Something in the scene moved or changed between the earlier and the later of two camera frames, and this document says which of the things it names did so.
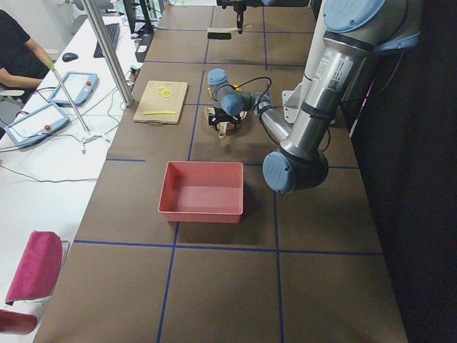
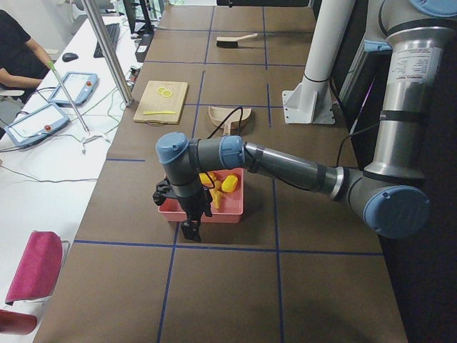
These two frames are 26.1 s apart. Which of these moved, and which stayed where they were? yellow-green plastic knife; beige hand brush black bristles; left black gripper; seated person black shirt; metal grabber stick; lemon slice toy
Moved: left black gripper; beige hand brush black bristles
Stayed: metal grabber stick; yellow-green plastic knife; seated person black shirt; lemon slice toy
